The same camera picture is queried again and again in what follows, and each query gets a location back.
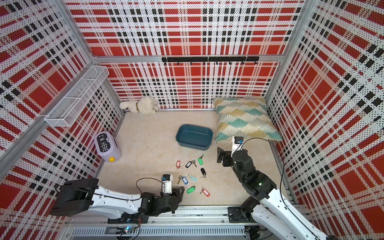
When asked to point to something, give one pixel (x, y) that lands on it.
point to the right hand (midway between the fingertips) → (228, 148)
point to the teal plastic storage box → (195, 137)
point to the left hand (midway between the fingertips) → (183, 189)
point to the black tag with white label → (189, 163)
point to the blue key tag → (185, 181)
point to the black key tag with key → (203, 173)
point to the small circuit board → (127, 230)
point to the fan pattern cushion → (246, 116)
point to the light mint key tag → (195, 179)
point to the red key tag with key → (205, 192)
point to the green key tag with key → (200, 160)
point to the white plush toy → (145, 104)
